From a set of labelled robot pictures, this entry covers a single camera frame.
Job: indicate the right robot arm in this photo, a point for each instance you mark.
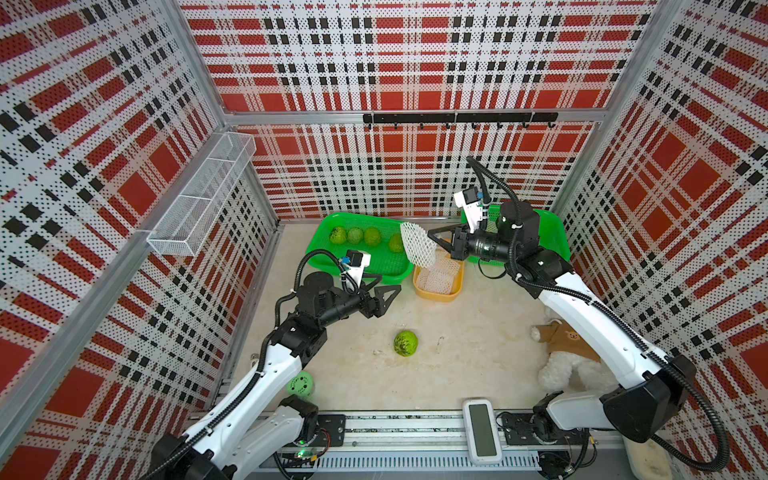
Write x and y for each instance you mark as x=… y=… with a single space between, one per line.
x=652 y=385

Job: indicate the clear wall shelf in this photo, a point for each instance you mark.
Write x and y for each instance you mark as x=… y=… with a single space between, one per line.
x=186 y=224

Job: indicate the plush toy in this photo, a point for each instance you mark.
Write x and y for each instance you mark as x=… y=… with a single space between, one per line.
x=568 y=355

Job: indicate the custard apple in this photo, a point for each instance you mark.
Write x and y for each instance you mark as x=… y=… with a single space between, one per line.
x=396 y=244
x=338 y=236
x=405 y=343
x=372 y=237

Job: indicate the green basket with apples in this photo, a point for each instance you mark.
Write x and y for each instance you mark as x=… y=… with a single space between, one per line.
x=394 y=268

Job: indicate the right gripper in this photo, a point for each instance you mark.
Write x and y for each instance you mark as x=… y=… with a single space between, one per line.
x=458 y=245

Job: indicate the empty green basket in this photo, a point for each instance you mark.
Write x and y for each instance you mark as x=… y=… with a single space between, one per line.
x=540 y=224

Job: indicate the white timer device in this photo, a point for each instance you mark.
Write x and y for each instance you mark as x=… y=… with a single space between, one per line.
x=481 y=432

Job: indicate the black hook rail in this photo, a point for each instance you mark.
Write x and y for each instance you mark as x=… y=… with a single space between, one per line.
x=445 y=118

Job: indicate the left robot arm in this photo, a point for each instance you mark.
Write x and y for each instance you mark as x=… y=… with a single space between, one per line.
x=231 y=441

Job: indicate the yellow tray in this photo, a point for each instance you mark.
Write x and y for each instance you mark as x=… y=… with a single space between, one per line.
x=443 y=281

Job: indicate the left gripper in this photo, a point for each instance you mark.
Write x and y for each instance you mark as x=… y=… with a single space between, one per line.
x=377 y=307

